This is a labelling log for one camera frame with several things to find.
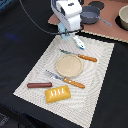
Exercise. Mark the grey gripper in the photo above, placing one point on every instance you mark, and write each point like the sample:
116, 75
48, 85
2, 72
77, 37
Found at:
70, 25

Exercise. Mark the brown sausage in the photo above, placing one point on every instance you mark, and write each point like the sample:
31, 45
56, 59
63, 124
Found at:
39, 85

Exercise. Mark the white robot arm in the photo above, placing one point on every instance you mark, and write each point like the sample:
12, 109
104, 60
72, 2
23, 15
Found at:
68, 12

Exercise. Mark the round beige plate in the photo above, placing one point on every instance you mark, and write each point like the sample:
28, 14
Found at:
69, 65

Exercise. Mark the black stove burner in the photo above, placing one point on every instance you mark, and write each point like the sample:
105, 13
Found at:
98, 4

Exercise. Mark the pink wooden stove board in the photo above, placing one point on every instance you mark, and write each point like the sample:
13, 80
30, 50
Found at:
100, 28

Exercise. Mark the beige woven placemat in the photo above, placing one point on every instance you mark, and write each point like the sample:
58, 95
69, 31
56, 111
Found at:
79, 109

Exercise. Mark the beige bowl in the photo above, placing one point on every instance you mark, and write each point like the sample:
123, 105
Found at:
123, 14

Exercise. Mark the yellow bread pastry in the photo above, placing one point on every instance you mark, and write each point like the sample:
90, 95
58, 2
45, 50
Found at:
57, 94

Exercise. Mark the grey saucepan with handle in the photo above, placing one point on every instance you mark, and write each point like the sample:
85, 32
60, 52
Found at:
91, 14

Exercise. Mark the knife with orange handle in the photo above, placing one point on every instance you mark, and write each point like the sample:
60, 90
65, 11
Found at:
80, 56

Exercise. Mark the fork with orange handle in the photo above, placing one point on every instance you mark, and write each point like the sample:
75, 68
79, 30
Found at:
54, 76

